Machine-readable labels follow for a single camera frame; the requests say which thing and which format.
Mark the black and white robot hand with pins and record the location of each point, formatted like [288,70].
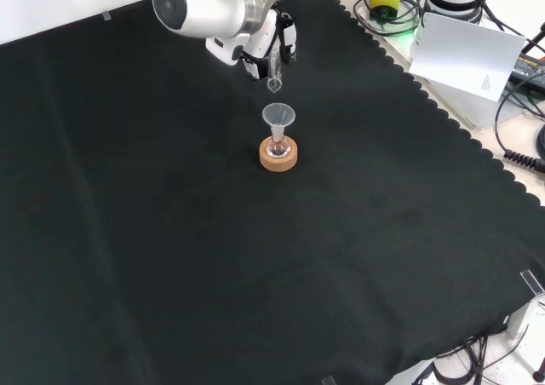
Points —
[264,48]

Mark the clear glass graduated cylinder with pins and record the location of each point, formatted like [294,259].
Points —
[275,76]

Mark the small glass round-bottom flask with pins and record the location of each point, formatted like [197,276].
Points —
[278,148]

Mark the clear plastic funnel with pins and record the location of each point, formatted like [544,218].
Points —
[278,114]

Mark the grey tape strip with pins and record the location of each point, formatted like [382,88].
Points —
[107,16]

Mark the pale white board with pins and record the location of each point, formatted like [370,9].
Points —
[464,55]

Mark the black bench cloth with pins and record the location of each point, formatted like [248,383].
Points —
[213,253]

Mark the white box under board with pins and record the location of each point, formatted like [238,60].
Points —
[477,108]

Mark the black power supply brick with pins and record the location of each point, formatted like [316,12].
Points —
[530,67]

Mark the clear tape strip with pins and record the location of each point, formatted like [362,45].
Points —
[532,280]

